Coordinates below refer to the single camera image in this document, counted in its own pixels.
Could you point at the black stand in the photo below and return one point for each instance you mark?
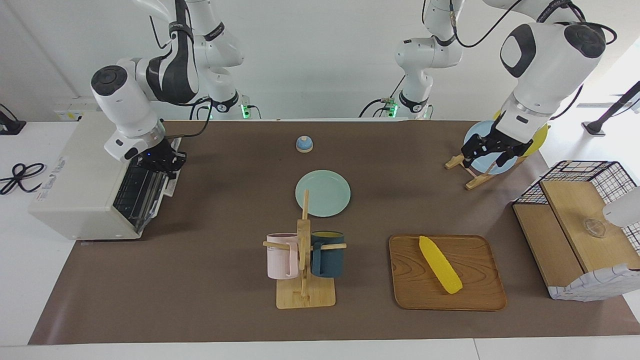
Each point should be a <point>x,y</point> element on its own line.
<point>612,107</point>

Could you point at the white power box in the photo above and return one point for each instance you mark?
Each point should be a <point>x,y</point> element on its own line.
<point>75,112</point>

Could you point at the wooden shelf unit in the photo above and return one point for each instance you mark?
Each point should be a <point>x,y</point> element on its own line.
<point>575,215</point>

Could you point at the beige toaster oven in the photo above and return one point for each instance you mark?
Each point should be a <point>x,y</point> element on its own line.
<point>75,190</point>

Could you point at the brown wooden tray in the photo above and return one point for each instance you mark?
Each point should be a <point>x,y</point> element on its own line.
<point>475,285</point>

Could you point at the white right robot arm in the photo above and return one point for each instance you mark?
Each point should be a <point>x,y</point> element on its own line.
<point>125,100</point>

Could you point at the black desk device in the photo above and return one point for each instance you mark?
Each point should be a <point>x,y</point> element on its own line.
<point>10,127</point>

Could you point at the dark blue mug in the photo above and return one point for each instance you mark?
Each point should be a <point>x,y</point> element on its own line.
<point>327,260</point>

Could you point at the yellow corn cob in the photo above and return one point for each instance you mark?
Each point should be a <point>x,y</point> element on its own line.
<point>440,265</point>

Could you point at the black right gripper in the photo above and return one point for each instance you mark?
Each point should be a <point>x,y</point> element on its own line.
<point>160,156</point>

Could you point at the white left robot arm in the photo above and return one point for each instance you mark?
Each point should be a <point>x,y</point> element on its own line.
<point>545,65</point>

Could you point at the wooden mug tree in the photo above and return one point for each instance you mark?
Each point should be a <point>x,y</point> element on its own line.
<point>305,295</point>

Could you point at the yellow plate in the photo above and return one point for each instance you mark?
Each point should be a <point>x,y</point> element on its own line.
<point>539,140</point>

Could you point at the wooden plate rack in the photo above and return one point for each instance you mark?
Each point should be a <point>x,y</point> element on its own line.
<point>475,181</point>

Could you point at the light blue plate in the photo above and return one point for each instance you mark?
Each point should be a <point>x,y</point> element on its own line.
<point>486,162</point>

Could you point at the white checked cloth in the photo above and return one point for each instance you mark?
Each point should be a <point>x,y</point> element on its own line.
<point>600,285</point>

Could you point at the brown table mat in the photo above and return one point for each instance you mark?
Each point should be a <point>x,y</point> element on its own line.
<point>225,280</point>

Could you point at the mint green plate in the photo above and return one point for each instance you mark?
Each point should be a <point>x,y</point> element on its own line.
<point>325,195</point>

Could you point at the pink mug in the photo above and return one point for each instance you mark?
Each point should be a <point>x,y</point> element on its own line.
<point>280,260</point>

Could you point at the small blue call bell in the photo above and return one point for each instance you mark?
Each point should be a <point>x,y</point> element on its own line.
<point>304,145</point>

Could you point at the small clear glass dish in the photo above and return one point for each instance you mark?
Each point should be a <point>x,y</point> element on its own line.
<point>595,228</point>

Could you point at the blurred white object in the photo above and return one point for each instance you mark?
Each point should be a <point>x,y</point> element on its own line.
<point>625,210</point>

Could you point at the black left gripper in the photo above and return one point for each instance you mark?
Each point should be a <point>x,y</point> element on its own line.
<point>495,140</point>

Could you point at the glass toaster oven door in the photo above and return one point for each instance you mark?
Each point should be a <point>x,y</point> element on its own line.
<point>135,200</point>

